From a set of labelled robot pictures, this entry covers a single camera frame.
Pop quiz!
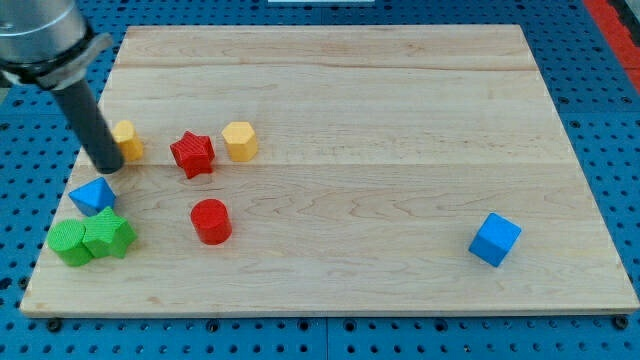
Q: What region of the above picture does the blue cube block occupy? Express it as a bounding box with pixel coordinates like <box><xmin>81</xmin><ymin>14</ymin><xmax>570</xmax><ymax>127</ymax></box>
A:
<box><xmin>468</xmin><ymin>212</ymin><xmax>522</xmax><ymax>267</ymax></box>

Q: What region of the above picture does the blue triangle block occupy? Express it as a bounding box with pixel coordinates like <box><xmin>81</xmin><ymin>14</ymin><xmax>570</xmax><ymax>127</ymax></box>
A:
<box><xmin>69</xmin><ymin>177</ymin><xmax>116</xmax><ymax>216</ymax></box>

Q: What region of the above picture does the wooden board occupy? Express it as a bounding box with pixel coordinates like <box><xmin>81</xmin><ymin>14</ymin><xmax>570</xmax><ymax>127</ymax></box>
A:
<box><xmin>21</xmin><ymin>25</ymin><xmax>639</xmax><ymax>318</ymax></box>

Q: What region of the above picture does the yellow hexagon block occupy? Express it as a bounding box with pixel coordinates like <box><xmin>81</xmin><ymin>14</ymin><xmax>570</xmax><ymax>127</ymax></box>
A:
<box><xmin>222</xmin><ymin>122</ymin><xmax>258</xmax><ymax>162</ymax></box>

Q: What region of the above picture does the red cylinder block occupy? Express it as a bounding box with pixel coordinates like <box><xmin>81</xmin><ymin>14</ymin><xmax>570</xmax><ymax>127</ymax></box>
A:
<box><xmin>190</xmin><ymin>199</ymin><xmax>232</xmax><ymax>245</ymax></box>

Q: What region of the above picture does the red star block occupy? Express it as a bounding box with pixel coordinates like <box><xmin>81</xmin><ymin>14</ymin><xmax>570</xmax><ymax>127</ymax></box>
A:
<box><xmin>170</xmin><ymin>131</ymin><xmax>215</xmax><ymax>179</ymax></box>

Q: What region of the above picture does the yellow pentagon block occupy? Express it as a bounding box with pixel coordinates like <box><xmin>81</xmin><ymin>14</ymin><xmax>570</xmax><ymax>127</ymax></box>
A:
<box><xmin>112</xmin><ymin>120</ymin><xmax>144</xmax><ymax>162</ymax></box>

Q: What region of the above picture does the green star block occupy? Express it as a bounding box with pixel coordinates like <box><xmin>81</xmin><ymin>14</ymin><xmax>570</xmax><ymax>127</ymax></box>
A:
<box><xmin>82</xmin><ymin>206</ymin><xmax>137</xmax><ymax>259</ymax></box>

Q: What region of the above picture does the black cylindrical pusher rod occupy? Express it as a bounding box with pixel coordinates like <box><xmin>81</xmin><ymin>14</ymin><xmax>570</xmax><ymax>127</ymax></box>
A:
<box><xmin>52</xmin><ymin>79</ymin><xmax>125</xmax><ymax>174</ymax></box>

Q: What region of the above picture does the green cylinder block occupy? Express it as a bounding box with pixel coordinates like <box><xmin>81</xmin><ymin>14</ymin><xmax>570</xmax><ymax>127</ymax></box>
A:
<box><xmin>46</xmin><ymin>219</ymin><xmax>94</xmax><ymax>267</ymax></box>

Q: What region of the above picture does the red tape strip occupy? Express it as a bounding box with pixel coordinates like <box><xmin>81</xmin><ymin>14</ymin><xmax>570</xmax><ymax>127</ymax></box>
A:
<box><xmin>583</xmin><ymin>0</ymin><xmax>639</xmax><ymax>91</ymax></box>

